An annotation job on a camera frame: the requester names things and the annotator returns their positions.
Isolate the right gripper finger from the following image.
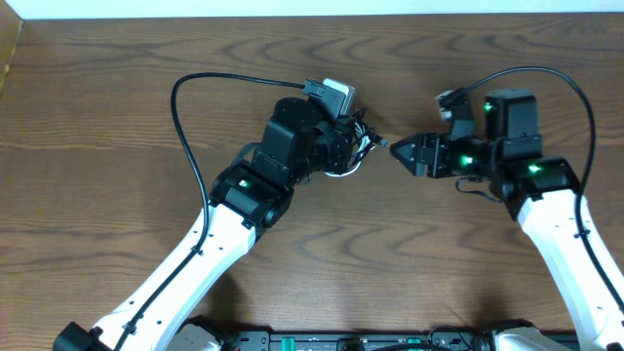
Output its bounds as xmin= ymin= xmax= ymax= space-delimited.
xmin=390 ymin=134 xmax=425 ymax=154
xmin=392 ymin=150 xmax=429 ymax=176

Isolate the white USB cable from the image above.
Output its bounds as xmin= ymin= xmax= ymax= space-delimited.
xmin=324 ymin=121 xmax=371 ymax=177

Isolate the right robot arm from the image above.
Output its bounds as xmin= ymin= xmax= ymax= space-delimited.
xmin=390 ymin=89 xmax=623 ymax=350

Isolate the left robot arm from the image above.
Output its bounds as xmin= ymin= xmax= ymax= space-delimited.
xmin=52 ymin=97 xmax=367 ymax=351

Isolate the right camera black cable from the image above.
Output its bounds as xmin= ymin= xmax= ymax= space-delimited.
xmin=457 ymin=66 xmax=624 ymax=313

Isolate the camera black cable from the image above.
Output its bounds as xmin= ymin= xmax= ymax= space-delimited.
xmin=457 ymin=66 xmax=624 ymax=313
xmin=114 ymin=72 xmax=308 ymax=351

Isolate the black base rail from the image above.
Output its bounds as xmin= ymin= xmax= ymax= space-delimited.
xmin=223 ymin=328 xmax=490 ymax=351

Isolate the left camera black cable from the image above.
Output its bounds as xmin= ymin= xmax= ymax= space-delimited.
xmin=114 ymin=72 xmax=308 ymax=351

